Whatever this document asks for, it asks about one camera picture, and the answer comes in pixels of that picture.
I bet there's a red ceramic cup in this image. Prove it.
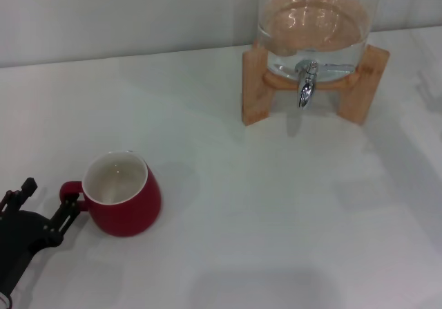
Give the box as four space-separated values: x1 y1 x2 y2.
59 151 162 238

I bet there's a glass water dispenser jar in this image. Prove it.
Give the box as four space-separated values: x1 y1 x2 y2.
256 0 381 82

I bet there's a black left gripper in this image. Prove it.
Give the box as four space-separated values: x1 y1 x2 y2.
0 176 84 291

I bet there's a chrome dispenser faucet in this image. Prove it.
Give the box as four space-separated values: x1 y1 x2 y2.
294 59 355 111

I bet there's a wooden dispenser stand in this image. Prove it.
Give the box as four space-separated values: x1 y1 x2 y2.
241 41 391 127

